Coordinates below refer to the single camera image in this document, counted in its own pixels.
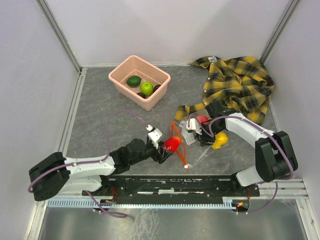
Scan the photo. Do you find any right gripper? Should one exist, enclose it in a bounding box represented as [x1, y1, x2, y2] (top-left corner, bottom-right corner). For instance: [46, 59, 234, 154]
[194, 121, 223, 148]

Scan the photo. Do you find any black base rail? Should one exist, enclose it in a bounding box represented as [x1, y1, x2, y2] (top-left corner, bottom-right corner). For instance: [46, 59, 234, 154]
[91, 175, 260, 205]

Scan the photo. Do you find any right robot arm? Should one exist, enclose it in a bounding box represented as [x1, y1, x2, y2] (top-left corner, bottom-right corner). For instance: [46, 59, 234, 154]
[186, 101, 298, 196]

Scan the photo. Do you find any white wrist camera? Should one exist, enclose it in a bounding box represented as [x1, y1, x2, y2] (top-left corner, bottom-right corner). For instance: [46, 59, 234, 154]
[185, 118, 202, 135]
[146, 124, 163, 149]

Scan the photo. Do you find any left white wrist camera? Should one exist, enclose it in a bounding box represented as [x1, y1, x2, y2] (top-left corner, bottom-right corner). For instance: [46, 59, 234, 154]
[146, 124, 163, 149]

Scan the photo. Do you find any pink plastic bin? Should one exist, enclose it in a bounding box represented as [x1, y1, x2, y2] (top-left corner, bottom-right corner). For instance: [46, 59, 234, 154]
[108, 55, 171, 111]

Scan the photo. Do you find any red fake tomato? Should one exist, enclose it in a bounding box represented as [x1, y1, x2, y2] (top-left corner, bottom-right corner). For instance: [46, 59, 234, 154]
[196, 115, 210, 125]

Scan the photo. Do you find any yellow plaid shirt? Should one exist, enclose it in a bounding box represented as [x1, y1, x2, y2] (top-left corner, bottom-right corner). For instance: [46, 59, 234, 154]
[174, 56, 275, 125]

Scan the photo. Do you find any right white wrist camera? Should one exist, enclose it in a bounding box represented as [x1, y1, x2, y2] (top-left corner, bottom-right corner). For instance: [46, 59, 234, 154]
[185, 118, 202, 135]

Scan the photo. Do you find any clear zip top bag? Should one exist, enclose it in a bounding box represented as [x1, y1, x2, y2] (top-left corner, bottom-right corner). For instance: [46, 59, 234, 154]
[170, 114, 213, 170]

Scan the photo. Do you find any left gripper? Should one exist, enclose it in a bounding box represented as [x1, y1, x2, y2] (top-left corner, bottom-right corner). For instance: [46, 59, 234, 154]
[129, 139, 173, 165]

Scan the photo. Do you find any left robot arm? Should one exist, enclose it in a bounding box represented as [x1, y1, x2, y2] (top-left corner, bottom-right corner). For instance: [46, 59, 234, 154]
[28, 137, 181, 202]

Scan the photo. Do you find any dark green fake avocado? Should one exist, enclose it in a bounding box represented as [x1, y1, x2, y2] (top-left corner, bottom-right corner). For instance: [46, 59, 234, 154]
[126, 75, 142, 88]

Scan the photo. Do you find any green fake apple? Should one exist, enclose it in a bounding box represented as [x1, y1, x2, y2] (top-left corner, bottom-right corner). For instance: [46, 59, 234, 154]
[140, 81, 154, 96]

